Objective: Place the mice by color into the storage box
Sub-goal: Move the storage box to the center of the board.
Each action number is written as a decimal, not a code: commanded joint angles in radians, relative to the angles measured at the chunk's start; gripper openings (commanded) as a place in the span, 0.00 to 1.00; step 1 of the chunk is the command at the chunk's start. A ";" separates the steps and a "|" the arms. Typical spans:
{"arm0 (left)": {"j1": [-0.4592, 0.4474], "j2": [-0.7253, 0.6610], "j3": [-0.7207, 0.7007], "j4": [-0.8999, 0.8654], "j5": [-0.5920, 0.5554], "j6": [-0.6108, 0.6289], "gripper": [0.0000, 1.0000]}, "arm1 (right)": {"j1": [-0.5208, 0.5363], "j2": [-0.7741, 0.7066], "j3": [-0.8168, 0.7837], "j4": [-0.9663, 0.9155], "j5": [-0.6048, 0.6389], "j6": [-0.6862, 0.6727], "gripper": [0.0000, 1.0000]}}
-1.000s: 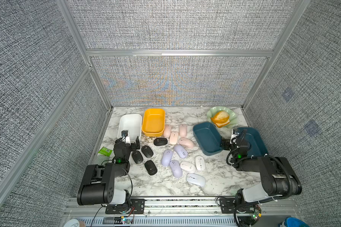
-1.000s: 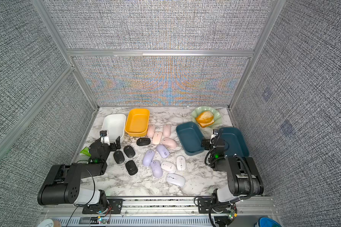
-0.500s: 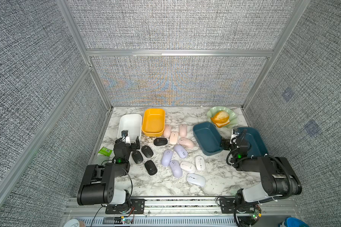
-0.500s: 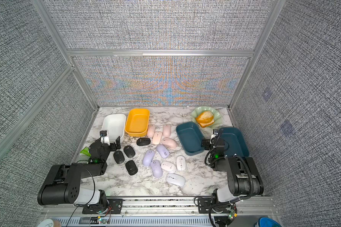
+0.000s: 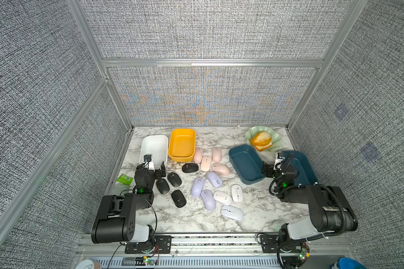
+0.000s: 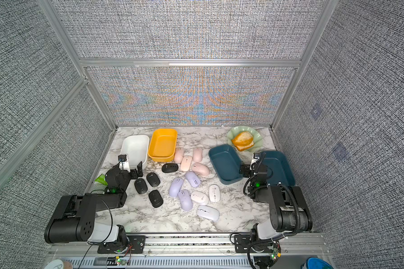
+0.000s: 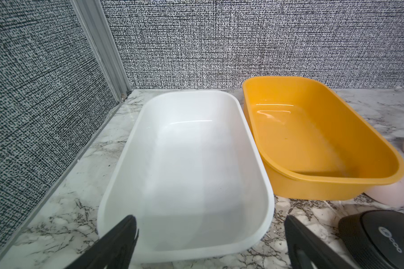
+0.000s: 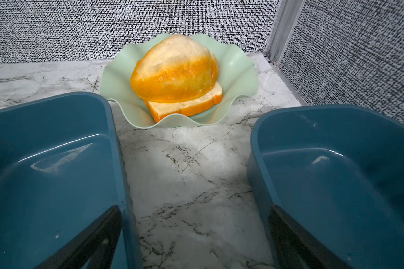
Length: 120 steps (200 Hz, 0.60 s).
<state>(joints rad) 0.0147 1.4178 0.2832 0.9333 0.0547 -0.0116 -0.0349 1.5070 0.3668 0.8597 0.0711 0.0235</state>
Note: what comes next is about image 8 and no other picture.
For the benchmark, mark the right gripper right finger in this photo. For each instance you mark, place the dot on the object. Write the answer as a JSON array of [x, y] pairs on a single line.
[[296, 248]]

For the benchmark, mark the round bread bun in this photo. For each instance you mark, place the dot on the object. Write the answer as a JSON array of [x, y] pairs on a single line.
[[177, 69]]

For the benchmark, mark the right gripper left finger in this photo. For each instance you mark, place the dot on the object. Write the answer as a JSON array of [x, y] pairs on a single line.
[[93, 248]]

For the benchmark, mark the teal storage box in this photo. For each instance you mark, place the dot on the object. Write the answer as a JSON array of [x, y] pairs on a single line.
[[61, 169], [338, 171]]

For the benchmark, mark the bread slice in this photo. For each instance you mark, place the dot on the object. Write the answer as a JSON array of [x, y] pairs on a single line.
[[188, 108]]

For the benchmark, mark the green wavy plate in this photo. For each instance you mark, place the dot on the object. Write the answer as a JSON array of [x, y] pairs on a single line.
[[237, 78]]

